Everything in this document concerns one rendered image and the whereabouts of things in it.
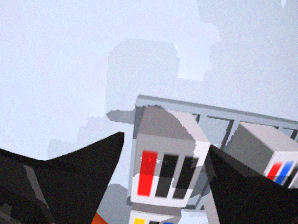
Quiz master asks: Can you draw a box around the orange-handled screwdriver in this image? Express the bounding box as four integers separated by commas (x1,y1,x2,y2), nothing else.
92,213,108,224

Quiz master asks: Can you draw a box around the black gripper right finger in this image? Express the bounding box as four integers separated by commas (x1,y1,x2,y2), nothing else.
204,144,298,224

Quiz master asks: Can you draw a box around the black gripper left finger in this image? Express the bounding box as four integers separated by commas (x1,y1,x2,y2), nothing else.
0,131,125,224

